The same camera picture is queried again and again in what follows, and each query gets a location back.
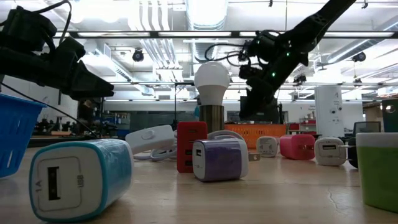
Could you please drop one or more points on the grey metal bracket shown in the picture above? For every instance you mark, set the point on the grey metal bracket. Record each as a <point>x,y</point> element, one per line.
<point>390,121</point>

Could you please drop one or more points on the white cylindrical column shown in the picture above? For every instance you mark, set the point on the white cylindrical column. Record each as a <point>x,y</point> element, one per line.
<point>329,109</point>

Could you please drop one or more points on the grey office chair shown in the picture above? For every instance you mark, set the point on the grey office chair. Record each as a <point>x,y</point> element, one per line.
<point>367,128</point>

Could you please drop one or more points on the white bulb brass lamp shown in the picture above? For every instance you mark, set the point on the white bulb brass lamp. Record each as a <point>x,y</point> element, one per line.
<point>211,81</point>

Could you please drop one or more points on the green white USB charger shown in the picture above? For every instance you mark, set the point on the green white USB charger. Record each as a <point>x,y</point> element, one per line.
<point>377,174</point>

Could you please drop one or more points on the black white USB charger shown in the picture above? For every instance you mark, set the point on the black white USB charger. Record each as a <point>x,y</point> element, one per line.
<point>353,155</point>

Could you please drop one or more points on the red storage bins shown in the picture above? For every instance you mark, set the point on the red storage bins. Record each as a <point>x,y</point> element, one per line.
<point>308,122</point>

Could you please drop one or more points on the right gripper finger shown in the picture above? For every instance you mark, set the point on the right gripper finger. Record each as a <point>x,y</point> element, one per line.
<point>258,99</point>

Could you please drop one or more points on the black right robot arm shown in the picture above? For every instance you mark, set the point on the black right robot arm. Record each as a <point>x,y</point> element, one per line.
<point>323,18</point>

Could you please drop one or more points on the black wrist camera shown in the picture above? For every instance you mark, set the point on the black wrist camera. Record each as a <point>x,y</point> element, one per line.
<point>28,28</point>
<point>248,71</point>

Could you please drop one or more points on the orange plastic basket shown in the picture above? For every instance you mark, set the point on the orange plastic basket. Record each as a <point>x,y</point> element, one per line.
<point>248,132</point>

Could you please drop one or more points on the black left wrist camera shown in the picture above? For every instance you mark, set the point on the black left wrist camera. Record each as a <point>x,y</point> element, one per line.
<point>28,28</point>

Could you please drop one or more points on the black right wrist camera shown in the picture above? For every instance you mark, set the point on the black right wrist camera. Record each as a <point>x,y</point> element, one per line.
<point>248,71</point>

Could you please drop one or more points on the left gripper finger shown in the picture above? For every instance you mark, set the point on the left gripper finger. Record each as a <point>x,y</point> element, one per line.
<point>88,87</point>

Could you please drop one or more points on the black computer monitor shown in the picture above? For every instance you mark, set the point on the black computer monitor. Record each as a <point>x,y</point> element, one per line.
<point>275,112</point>

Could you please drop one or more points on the white faced USB charger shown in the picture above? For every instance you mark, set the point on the white faced USB charger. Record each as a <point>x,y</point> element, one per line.
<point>267,146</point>

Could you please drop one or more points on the red multiport USB charger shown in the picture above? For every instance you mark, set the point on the red multiport USB charger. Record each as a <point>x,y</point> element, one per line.
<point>191,146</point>

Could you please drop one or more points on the black ceiling spotlight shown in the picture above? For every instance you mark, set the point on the black ceiling spotlight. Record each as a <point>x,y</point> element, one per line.
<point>138,55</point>
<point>359,56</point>
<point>300,78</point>

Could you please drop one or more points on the blue plastic basket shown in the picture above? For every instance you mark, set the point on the blue plastic basket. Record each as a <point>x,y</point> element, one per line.
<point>15,133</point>

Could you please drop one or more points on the person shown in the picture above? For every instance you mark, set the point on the person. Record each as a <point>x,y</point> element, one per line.
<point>85,115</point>

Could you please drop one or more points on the teal white USB charger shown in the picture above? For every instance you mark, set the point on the teal white USB charger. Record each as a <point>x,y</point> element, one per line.
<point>77,183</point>

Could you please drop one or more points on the purple white USB charger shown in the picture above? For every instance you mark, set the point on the purple white USB charger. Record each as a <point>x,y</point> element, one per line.
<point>217,160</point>

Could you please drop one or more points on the black overhead rig bar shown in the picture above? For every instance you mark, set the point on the black overhead rig bar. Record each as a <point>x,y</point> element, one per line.
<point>217,34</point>

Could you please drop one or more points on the silver ventilation duct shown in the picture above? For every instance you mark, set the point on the silver ventilation duct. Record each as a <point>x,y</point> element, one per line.
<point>206,14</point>

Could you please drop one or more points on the pink USB charger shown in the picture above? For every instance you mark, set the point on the pink USB charger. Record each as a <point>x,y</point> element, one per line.
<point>295,147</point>

